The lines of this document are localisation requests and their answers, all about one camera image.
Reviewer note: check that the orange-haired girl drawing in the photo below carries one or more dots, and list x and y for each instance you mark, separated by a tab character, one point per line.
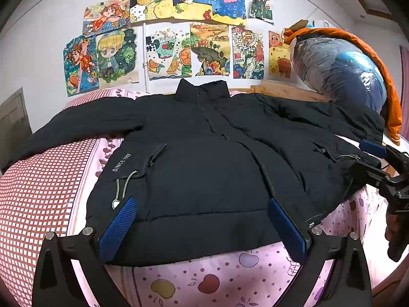
107	14

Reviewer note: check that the pineapple drawing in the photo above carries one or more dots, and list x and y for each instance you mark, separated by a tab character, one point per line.
150	3

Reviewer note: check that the red-haired figure drawing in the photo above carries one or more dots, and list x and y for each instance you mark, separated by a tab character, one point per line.
258	1

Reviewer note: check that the swimming girl drawing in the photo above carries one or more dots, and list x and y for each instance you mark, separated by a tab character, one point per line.
80	64

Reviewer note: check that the person's right hand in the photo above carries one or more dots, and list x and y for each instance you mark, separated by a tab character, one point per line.
391	227

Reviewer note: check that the city and dragon drawing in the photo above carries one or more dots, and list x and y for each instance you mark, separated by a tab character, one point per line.
247	52

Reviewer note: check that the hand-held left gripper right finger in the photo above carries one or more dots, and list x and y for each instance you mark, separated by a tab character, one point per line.
286	230

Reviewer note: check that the pink jellyfish drawing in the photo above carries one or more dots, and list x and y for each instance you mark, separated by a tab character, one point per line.
228	3

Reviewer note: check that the white wall pipe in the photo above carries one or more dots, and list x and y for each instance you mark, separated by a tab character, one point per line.
147	84

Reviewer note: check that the yellow bear drawing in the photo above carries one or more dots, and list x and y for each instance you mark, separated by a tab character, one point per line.
278	56

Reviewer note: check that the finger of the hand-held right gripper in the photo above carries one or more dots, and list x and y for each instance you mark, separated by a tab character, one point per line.
370	172
373	148

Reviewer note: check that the orange cloth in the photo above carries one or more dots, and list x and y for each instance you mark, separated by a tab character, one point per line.
392	102

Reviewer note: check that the red checked bedding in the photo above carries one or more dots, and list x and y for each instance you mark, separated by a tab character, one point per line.
38	192

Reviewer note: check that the clear plastic bag of bedding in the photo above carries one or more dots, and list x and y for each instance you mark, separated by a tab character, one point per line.
335	67

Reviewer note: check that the black padded jacket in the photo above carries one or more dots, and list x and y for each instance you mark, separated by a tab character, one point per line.
204	166

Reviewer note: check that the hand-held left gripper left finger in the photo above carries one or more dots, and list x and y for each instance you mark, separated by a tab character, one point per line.
117	227

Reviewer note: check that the farm landscape drawing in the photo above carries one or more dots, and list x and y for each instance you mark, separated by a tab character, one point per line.
209	49

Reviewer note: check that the pink fruit print bed sheet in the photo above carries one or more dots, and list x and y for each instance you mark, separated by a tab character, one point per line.
223	281

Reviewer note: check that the blond child drawing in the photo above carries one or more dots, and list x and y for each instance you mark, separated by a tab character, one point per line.
116	57

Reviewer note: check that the underwater fish drawing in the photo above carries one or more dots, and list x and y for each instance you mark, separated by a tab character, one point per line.
191	0

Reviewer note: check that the grey door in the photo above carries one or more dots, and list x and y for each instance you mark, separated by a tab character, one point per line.
14	115

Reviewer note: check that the fruit juice drawing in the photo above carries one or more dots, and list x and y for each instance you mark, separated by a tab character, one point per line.
167	52

